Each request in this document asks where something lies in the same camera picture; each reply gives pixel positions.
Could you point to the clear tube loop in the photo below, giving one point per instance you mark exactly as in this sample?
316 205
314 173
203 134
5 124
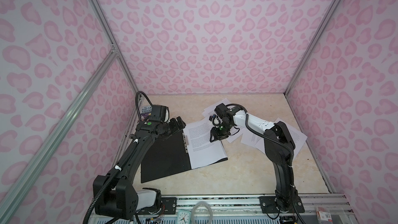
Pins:
201 208

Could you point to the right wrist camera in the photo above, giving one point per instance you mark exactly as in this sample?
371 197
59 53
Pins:
222 110

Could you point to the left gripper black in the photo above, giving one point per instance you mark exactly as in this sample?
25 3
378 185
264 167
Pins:
175 126

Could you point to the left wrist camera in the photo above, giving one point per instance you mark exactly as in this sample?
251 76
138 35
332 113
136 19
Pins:
159 113

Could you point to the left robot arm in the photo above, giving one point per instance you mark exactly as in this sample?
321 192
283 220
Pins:
113 194

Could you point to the aluminium diagonal frame bar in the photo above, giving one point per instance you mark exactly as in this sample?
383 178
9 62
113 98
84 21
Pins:
31 173

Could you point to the small teal clock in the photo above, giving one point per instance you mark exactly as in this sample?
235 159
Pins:
183 217

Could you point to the aluminium corner post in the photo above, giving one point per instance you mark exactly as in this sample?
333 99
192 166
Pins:
325 21
96 7

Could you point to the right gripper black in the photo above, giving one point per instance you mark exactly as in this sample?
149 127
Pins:
215 134

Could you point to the colourful paperback book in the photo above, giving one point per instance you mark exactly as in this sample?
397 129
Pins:
145 111

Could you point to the aluminium corner post left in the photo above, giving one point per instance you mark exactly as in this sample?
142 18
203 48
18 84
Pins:
96 7

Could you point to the grey and black file folder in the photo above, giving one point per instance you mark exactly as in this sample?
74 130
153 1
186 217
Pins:
165 158

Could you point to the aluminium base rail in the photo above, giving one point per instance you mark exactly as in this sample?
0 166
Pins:
243 209

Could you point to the red white label box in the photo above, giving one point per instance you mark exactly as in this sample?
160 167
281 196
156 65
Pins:
323 215

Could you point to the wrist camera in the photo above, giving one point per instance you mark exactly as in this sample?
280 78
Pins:
222 110
159 113

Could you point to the aluminium corner post right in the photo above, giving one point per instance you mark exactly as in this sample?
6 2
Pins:
325 21

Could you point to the printed paper sheet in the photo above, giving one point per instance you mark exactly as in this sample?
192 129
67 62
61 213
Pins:
298 137
247 138
201 151

